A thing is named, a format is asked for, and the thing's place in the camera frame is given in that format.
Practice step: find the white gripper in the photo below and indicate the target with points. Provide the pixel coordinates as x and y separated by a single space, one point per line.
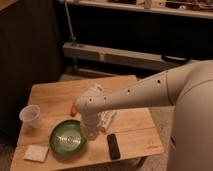
90 132

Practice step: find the metal pole stand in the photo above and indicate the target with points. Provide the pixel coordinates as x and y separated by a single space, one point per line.
72 37

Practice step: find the grey baseboard heater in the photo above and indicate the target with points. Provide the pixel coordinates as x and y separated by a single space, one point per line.
122 57

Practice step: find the black remote control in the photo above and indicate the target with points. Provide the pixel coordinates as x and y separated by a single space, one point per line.
113 147

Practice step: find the clear plastic cup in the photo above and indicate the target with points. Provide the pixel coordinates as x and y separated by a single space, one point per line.
31 116

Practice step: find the orange carrot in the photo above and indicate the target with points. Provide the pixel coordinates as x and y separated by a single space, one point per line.
73 111

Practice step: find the wooden shelf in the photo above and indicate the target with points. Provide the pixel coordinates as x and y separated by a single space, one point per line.
136 8

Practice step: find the green ceramic bowl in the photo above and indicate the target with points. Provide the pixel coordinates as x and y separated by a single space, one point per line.
67 139

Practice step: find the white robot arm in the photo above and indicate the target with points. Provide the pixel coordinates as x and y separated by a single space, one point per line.
188 88

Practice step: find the white labelled bottle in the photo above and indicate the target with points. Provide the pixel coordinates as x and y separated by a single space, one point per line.
106 119

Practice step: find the wooden table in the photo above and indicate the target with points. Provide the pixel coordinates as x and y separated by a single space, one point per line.
134 129

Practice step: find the white square sponge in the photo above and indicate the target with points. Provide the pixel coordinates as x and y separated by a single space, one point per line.
36 153

